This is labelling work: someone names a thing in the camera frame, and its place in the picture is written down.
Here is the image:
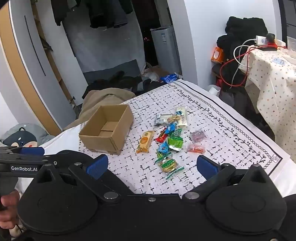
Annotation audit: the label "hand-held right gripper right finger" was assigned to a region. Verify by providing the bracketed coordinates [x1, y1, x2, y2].
[182, 155, 270, 204]

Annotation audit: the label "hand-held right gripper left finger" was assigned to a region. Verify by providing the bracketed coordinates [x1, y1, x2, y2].
[35, 154, 121, 204]

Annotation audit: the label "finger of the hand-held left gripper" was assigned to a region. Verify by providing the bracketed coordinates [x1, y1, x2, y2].
[0, 146, 45, 158]
[50, 150, 93, 172]

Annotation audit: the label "orange clear snack packet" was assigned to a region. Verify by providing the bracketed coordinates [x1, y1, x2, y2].
[187, 144, 206, 154]

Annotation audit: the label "brown cardboard box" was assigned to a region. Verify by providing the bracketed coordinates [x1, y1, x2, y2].
[79, 104, 134, 155]

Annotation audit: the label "pink clear snack packet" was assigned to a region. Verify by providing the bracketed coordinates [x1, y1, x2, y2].
[190, 130, 207, 142]

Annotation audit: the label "tan cookie packet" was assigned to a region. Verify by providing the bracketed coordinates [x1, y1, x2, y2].
[158, 158, 185, 180]

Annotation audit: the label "bright green snack packet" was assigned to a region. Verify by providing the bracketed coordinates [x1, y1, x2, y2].
[168, 137, 184, 151]

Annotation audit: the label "green striped candy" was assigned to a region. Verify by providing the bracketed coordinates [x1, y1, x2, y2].
[155, 152, 173, 164]

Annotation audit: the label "blue snack packet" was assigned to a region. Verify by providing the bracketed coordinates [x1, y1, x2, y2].
[157, 142, 170, 154]
[165, 123, 177, 135]

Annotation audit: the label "red snack bar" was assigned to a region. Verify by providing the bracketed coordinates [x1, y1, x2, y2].
[155, 127, 167, 143]

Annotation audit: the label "clear bag of bread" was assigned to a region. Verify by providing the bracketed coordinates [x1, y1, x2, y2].
[136, 130, 155, 154]

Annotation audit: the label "cream white snack packet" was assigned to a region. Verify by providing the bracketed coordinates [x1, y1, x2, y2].
[174, 106, 188, 129]

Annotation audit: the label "silver snack packet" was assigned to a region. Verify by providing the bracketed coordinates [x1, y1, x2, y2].
[154, 113, 174, 127]

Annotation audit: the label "person's left hand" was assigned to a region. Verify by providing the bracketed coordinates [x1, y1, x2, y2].
[0, 189, 22, 235]

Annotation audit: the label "white bed sheet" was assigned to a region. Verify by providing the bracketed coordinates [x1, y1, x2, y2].
[17, 124, 84, 193]

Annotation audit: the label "white black patterned cloth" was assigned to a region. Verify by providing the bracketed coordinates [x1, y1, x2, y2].
[79, 79, 290, 194]

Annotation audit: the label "tan blanket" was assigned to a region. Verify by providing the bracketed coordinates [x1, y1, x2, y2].
[62, 88, 137, 131]

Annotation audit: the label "white roll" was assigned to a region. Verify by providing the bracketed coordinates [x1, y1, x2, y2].
[207, 85, 221, 96]

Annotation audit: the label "grey board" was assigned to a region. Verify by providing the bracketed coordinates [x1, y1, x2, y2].
[82, 59, 142, 87]

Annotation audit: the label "dark clothes pile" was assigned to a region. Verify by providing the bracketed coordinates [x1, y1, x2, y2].
[82, 71, 158, 99]

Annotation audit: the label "grey wardrobe door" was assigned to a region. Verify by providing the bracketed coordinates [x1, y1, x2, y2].
[0, 0, 82, 136]

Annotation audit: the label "blue plastic bag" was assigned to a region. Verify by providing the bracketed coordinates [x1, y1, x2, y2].
[160, 73, 183, 83]

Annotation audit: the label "table with floral tablecloth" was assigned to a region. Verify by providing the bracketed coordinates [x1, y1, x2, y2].
[238, 47, 296, 139]

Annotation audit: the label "orange tissue box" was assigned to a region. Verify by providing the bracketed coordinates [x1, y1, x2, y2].
[210, 46, 225, 63]

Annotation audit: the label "white appliance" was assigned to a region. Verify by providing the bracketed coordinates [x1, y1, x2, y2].
[151, 24, 182, 76]

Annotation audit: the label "white power strip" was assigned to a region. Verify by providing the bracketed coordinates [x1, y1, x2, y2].
[255, 35, 286, 48]

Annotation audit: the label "black fluffy garment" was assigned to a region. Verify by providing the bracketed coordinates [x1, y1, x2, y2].
[216, 16, 269, 65]

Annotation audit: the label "hanging dark clothes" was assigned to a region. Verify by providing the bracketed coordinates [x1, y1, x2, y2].
[51, 0, 133, 29]

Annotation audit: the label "red cable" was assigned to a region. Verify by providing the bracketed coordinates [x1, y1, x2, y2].
[220, 43, 287, 87]

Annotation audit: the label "white cable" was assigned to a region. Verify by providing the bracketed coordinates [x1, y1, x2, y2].
[231, 38, 258, 86]

